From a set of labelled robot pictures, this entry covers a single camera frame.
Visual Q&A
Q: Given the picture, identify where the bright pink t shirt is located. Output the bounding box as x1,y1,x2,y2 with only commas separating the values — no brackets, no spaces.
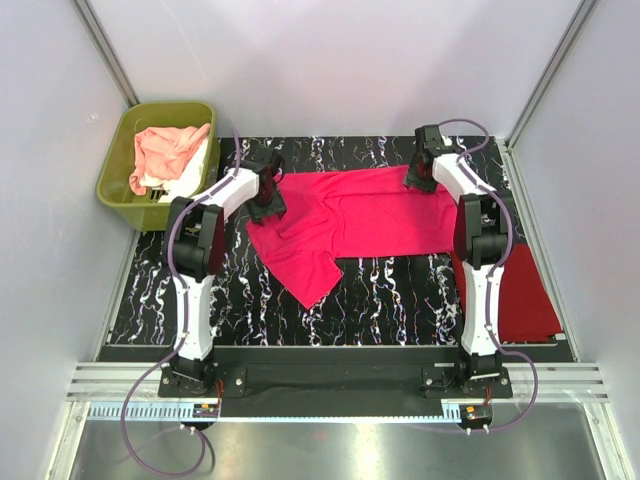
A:
247,166,457,309

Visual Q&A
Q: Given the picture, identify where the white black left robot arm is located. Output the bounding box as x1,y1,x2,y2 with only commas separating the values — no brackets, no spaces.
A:
161,149,287,396

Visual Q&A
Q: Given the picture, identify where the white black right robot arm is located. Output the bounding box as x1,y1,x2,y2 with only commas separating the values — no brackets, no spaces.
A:
404,124,514,397

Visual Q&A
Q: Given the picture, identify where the white cloth in tub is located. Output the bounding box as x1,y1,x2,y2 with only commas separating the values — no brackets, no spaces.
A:
158,138,209,204

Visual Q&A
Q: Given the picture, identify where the peach pink cloth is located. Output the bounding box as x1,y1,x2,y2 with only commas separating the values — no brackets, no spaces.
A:
129,123,211,196

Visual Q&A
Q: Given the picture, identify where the olive green plastic tub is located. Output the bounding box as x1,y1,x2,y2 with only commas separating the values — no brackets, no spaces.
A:
96,100,220,232

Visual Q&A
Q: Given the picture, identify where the dark red folded t shirt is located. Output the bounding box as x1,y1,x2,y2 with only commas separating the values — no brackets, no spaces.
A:
451,243,564,344

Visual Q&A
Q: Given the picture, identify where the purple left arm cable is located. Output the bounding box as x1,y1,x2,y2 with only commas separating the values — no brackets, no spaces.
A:
119,124,242,476

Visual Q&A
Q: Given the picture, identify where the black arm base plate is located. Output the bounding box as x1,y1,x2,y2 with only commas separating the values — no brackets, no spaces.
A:
159,346,512,421

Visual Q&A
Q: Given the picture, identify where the white slotted cable duct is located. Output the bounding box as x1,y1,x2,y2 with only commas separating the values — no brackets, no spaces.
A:
88,399,494,421

